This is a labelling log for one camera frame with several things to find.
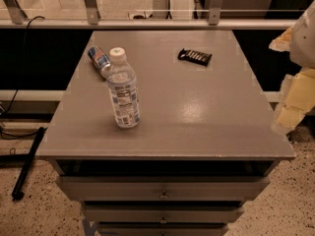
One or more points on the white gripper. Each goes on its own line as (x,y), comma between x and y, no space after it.
(304,43)

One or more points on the clear plastic water bottle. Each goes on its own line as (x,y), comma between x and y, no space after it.
(121,82)

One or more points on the black ridged plastic piece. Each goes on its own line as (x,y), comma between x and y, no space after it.
(194,56)

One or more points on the grey drawer cabinet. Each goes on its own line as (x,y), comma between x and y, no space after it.
(195,121)

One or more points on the middle cabinet drawer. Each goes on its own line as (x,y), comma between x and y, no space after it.
(163,213)

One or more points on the cabinet drawer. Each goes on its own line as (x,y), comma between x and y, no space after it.
(163,213)
(154,229)
(162,189)

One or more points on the blue soda can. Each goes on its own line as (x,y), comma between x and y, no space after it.
(100,60)

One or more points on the top cabinet drawer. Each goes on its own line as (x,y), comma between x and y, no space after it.
(162,189)

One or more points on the bottom cabinet drawer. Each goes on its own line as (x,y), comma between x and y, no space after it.
(154,229)

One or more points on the black rod on floor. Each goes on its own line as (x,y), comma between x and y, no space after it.
(18,193)

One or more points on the metal window rail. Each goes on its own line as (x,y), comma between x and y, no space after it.
(143,14)

